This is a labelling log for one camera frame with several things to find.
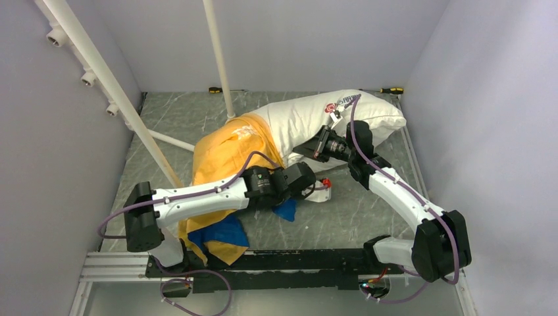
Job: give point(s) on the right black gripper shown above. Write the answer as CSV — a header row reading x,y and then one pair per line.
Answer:
x,y
310,149

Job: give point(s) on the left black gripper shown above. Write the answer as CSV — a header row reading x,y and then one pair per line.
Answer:
x,y
303,195

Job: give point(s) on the white pillow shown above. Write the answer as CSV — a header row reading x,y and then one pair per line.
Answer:
x,y
293,122

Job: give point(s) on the yellow and blue pillowcase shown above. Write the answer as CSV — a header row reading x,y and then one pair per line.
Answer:
x,y
216,156

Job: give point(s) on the white pvc pipe rack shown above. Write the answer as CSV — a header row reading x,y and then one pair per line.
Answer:
x,y
67,30

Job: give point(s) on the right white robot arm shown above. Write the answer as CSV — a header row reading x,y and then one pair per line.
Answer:
x,y
440,246

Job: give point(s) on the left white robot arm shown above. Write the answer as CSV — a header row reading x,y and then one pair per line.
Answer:
x,y
149,212

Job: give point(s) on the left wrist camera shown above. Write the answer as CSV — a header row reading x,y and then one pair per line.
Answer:
x,y
320,192

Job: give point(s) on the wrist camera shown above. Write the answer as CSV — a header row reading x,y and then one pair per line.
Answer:
x,y
320,192
336,118

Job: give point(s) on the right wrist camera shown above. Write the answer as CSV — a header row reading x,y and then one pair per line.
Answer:
x,y
336,118

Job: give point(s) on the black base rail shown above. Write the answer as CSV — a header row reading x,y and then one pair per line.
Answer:
x,y
342,269

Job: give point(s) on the right yellow handled screwdriver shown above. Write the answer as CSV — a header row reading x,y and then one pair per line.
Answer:
x,y
391,91

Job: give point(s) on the yellow handled screwdriver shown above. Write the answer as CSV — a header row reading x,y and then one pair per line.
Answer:
x,y
391,91
216,90

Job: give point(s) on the left yellow handled screwdriver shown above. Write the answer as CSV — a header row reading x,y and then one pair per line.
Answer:
x,y
216,90

